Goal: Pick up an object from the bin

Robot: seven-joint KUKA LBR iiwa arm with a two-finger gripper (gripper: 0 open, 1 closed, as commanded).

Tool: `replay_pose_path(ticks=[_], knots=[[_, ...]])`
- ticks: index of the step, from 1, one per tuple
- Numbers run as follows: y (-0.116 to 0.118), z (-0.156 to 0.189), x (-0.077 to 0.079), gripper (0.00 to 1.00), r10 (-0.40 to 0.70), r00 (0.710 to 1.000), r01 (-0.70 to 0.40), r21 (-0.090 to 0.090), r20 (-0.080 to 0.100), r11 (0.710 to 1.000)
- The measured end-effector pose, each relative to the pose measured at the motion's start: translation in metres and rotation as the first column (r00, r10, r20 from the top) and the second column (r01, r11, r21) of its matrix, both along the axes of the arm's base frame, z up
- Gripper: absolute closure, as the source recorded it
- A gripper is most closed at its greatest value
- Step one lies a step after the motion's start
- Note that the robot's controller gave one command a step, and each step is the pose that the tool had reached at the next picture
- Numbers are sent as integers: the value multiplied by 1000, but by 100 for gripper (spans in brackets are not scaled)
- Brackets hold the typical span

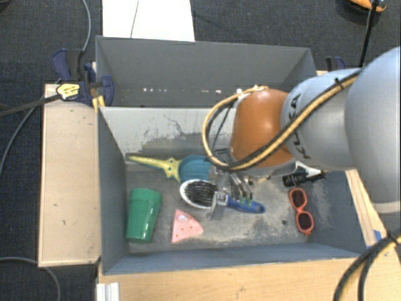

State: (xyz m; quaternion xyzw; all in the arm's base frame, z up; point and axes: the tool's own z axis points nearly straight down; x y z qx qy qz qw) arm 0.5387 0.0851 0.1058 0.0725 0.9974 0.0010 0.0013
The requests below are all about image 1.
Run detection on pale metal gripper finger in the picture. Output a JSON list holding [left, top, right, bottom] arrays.
[[206, 192, 221, 221], [217, 191, 229, 220]]

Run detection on grey metal bin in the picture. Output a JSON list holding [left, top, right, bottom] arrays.
[[95, 35, 368, 276]]

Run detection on pink triangular toy slice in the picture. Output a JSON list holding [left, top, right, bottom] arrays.
[[170, 209, 204, 244]]

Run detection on teal blue bowl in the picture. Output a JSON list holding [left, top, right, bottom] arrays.
[[177, 154, 214, 183]]

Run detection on yellow toy fish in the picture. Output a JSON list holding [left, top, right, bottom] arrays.
[[128, 154, 183, 183]]

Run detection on green plastic cup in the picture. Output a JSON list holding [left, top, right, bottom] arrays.
[[125, 187, 164, 243]]

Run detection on orange-red sunglasses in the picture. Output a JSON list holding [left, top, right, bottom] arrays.
[[288, 187, 315, 236]]

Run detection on pale wood flat board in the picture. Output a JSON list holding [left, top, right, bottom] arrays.
[[37, 83, 103, 268]]

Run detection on white brush with blue handle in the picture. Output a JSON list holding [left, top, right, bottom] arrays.
[[179, 178, 266, 214]]

